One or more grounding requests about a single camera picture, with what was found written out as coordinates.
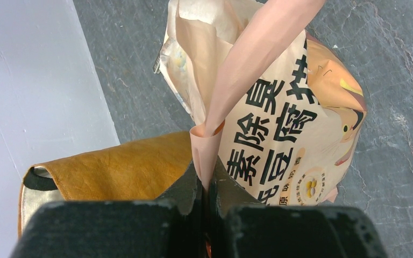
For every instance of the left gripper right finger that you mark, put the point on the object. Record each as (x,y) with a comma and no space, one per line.
(241,226)

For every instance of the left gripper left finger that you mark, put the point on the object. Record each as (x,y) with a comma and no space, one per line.
(169,226)

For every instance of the pink cat litter bag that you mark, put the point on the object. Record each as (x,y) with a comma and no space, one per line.
(291,137)

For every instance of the orange paper bag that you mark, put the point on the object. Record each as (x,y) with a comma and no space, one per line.
(141,169)

